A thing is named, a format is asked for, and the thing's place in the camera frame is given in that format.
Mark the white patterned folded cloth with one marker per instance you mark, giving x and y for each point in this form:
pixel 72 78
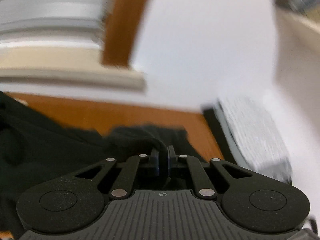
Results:
pixel 253 137

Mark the black garment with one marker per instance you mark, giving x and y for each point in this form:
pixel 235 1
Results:
pixel 35 149

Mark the beige window sill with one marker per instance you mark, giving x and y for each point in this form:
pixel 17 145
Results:
pixel 76 65

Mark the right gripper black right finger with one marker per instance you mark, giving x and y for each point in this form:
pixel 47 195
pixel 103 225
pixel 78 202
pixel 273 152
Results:
pixel 172 159

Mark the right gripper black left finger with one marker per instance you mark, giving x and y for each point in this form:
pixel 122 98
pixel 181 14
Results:
pixel 154 161

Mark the grey roller shutter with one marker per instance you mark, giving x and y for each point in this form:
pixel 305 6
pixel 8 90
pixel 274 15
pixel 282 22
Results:
pixel 66 23

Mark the wooden window frame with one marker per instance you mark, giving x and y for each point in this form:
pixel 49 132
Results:
pixel 121 27

